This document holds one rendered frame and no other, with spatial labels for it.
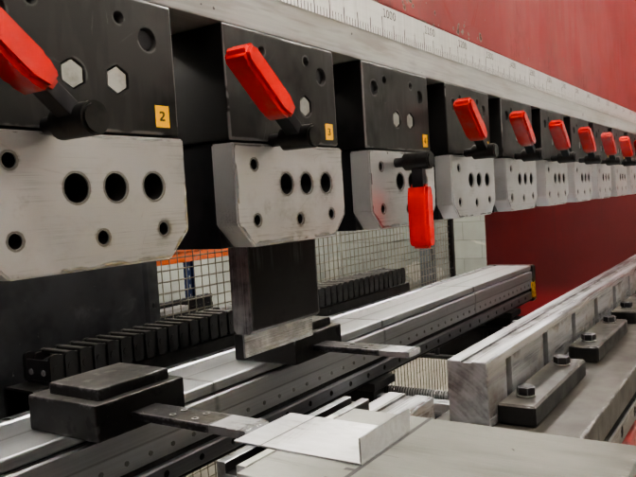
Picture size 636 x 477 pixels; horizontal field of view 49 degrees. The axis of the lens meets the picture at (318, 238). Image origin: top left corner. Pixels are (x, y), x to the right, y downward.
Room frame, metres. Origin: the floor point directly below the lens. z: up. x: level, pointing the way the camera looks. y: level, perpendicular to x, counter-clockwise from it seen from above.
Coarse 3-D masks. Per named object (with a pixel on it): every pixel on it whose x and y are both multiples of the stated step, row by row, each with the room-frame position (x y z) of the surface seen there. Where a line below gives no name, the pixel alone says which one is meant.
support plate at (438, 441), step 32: (352, 416) 0.65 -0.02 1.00; (384, 416) 0.64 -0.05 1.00; (416, 416) 0.64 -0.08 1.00; (416, 448) 0.56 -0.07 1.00; (448, 448) 0.55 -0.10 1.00; (480, 448) 0.55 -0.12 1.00; (512, 448) 0.54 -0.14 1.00; (544, 448) 0.54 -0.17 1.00; (576, 448) 0.54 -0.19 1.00; (608, 448) 0.53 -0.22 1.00
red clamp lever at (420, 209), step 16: (400, 160) 0.71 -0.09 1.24; (416, 160) 0.69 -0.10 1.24; (432, 160) 0.70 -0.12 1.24; (416, 176) 0.70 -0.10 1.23; (416, 192) 0.70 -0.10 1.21; (416, 208) 0.70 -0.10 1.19; (432, 208) 0.70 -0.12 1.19; (416, 224) 0.70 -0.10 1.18; (432, 224) 0.70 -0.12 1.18; (416, 240) 0.70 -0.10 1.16; (432, 240) 0.70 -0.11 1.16
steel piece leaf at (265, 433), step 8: (288, 416) 0.66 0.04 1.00; (296, 416) 0.65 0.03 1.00; (304, 416) 0.65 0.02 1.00; (312, 416) 0.65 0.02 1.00; (272, 424) 0.64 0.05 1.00; (280, 424) 0.63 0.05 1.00; (288, 424) 0.63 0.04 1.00; (296, 424) 0.63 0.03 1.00; (256, 432) 0.62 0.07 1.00; (264, 432) 0.62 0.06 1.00; (272, 432) 0.61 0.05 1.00; (280, 432) 0.61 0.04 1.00; (240, 440) 0.60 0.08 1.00; (248, 440) 0.60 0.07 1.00; (256, 440) 0.59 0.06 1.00; (264, 440) 0.59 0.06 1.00
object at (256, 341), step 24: (312, 240) 0.65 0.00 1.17; (240, 264) 0.57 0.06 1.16; (264, 264) 0.58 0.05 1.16; (288, 264) 0.61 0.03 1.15; (312, 264) 0.64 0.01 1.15; (240, 288) 0.57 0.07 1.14; (264, 288) 0.58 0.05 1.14; (288, 288) 0.61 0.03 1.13; (312, 288) 0.64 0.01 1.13; (240, 312) 0.57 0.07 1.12; (264, 312) 0.58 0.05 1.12; (288, 312) 0.61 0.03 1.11; (312, 312) 0.64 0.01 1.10; (264, 336) 0.59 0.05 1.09; (288, 336) 0.62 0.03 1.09
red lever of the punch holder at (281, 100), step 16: (240, 48) 0.47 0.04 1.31; (256, 48) 0.48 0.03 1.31; (240, 64) 0.47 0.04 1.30; (256, 64) 0.47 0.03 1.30; (240, 80) 0.49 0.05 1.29; (256, 80) 0.48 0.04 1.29; (272, 80) 0.49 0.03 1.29; (256, 96) 0.49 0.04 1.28; (272, 96) 0.49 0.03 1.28; (288, 96) 0.50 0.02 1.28; (272, 112) 0.50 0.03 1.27; (288, 112) 0.50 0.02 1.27; (288, 128) 0.52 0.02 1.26; (304, 128) 0.52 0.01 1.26; (272, 144) 0.54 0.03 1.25; (288, 144) 0.53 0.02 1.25; (304, 144) 0.52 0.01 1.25
